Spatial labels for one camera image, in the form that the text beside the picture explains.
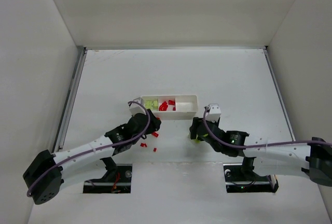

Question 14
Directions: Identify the light green duplo brick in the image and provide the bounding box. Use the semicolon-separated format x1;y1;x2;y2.
145;100;159;110

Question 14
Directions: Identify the red curved lego piece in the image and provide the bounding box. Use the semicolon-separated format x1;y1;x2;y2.
159;101;168;111

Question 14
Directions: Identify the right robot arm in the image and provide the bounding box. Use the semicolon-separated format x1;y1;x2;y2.
189;117;331;187

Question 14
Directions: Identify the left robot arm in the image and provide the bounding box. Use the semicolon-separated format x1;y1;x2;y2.
23;110;161;205

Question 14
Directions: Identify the red lego piece lower right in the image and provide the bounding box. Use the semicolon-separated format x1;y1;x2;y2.
152;132;159;138

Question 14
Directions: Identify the white divided sorting tray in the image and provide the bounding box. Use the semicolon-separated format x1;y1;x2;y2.
141;95;198;120

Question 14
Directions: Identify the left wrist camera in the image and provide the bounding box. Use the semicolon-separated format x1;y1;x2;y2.
128;97;146;117

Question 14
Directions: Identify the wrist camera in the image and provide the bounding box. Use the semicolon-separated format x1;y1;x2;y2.
128;97;146;117
205;104;222;122

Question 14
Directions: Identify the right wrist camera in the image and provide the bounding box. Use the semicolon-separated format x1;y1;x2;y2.
205;104;222;122

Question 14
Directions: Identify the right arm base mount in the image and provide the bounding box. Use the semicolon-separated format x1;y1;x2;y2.
223;158;279;193

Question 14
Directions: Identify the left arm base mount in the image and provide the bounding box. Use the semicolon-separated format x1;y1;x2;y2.
82;157;133;194

